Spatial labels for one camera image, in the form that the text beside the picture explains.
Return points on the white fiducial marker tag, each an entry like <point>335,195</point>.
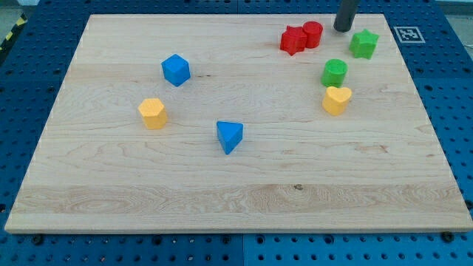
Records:
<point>409,35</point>

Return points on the yellow heart block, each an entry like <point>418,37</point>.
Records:
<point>336,100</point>

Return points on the yellow black hazard tape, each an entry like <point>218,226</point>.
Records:
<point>13,34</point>

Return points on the blue cube block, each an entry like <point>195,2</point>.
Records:
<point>176,70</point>

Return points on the green cylinder block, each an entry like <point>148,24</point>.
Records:
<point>334,73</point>

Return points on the yellow hexagon block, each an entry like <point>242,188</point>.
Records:
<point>153,113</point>

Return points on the red cylinder block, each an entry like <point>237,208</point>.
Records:
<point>313,31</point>

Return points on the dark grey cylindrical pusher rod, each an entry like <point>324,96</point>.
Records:
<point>345,15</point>

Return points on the blue triangle block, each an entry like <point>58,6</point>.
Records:
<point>229,134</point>

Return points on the red star block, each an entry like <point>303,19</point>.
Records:
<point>293,40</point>

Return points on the green star block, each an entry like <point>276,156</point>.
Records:
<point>363,44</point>

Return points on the light wooden board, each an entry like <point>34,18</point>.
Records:
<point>378,167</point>

